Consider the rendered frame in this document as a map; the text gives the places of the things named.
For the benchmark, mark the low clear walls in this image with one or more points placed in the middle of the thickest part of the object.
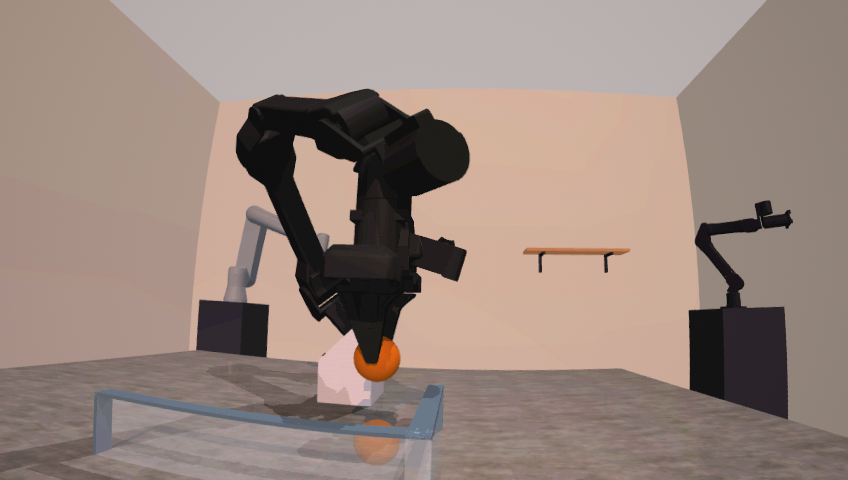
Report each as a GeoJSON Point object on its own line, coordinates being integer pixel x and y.
{"type": "Point", "coordinates": [211, 448]}

